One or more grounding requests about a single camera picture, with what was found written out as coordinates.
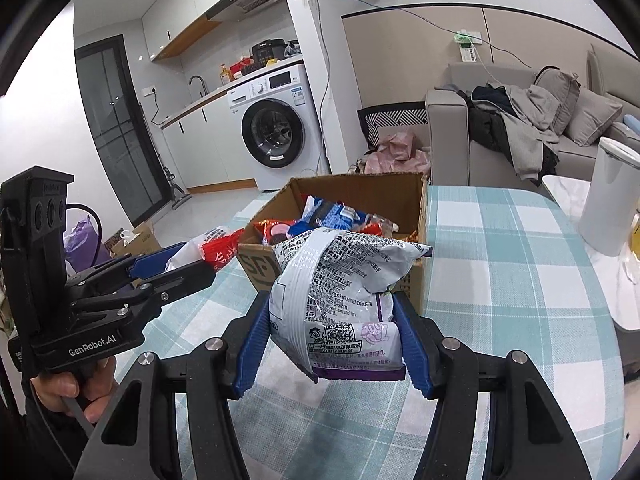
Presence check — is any floor cardboard box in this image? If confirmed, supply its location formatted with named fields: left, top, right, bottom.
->
left=102, top=220, right=163, bottom=261

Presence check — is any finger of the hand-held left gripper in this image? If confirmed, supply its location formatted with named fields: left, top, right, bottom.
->
left=65, top=242, right=188, bottom=292
left=70, top=258, right=217, bottom=322

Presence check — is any black glass door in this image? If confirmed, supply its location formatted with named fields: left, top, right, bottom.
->
left=74, top=35, right=173, bottom=228

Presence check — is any stick vacuum cleaner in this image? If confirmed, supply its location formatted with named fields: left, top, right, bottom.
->
left=162, top=165, right=193, bottom=211

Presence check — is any grey hoodie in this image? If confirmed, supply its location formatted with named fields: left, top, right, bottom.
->
left=492, top=82, right=561, bottom=181

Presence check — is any pink cloth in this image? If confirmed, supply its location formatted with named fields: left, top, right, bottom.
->
left=364, top=130, right=432, bottom=176

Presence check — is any person's left hand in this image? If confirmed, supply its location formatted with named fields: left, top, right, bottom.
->
left=30, top=355, right=119, bottom=424

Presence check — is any white cylindrical container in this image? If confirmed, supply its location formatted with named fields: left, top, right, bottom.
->
left=578, top=136, right=640, bottom=257

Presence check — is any dark grey pillow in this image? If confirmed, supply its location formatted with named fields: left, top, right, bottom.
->
left=535, top=67, right=581, bottom=136

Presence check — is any black pressure cooker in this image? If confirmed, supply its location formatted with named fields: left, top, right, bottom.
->
left=250, top=39, right=287, bottom=68

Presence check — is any white kitchen counter cabinet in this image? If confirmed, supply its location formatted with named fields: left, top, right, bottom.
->
left=160, top=85, right=258, bottom=196

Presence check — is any blue cookie packet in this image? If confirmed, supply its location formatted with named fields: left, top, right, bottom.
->
left=299, top=196, right=373, bottom=235

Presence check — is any white wall power socket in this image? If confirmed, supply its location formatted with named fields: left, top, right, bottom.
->
left=455, top=30, right=483, bottom=63

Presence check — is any black wall cable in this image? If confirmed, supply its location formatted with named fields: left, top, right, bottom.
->
left=280, top=0, right=506, bottom=86

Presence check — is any white wall cabinet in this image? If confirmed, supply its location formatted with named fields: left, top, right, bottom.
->
left=141, top=0, right=236, bottom=63

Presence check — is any purple bag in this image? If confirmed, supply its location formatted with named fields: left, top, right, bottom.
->
left=64, top=217, right=113, bottom=271

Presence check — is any white red-edged snack packet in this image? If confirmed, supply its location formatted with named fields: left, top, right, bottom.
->
left=167, top=227, right=246, bottom=273

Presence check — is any white purple snack packet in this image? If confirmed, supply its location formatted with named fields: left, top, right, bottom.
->
left=269, top=227, right=433, bottom=385

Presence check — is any black white patterned basket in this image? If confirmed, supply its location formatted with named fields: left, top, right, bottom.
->
left=357, top=101, right=431, bottom=153

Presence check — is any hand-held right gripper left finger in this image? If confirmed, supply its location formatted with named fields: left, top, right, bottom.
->
left=74, top=290, right=273, bottom=480

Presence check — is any red pink cream cookie packet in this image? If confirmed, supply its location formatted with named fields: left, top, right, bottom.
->
left=251, top=218, right=301, bottom=247

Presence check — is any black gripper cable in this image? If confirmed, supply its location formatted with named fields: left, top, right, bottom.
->
left=62, top=202, right=103, bottom=261

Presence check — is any light grey pillow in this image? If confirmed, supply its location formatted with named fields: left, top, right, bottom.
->
left=565, top=87, right=623, bottom=148

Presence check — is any person's left forearm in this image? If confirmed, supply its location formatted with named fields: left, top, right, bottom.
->
left=20, top=385, right=101, bottom=480

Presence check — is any grey sofa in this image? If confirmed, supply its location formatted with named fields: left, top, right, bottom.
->
left=425, top=42, right=640, bottom=188

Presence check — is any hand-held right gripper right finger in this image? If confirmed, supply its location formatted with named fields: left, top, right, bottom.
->
left=392, top=292, right=583, bottom=480

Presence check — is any white washing machine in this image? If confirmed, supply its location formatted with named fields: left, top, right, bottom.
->
left=227, top=62, right=328, bottom=193

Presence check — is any dark jacket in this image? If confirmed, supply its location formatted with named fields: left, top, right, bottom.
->
left=467, top=85, right=516, bottom=153

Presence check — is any brown cardboard box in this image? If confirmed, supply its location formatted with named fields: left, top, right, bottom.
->
left=237, top=171, right=430, bottom=313

